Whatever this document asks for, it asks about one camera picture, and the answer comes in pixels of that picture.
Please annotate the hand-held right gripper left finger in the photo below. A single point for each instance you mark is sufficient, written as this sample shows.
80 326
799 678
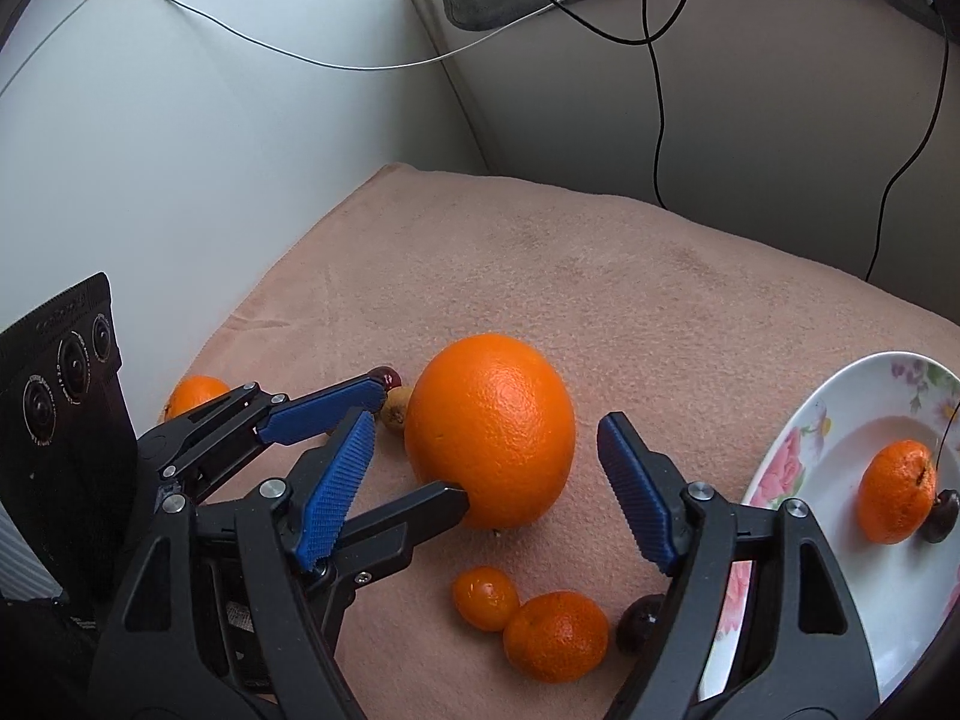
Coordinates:
334 491

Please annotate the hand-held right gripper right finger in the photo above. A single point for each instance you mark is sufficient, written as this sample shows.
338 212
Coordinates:
636 499

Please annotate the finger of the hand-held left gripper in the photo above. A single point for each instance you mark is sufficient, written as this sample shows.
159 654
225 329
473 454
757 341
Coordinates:
420 517
322 409

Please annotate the brown kiwi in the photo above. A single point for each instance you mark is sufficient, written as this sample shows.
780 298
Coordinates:
396 409

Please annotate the large orange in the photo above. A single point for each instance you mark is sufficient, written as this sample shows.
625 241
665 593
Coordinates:
491 420

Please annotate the white floral plate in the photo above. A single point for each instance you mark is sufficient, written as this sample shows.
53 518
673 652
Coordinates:
847 577

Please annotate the dark red cherry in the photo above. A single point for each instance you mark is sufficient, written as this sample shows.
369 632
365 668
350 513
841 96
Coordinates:
390 375
941 517
637 622

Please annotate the small tangerine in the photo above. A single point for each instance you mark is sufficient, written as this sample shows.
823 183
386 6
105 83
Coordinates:
484 598

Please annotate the white ribbed panel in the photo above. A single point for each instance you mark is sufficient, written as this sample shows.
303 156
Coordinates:
26 562

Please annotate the pink blanket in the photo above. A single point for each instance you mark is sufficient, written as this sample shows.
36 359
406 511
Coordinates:
600 300

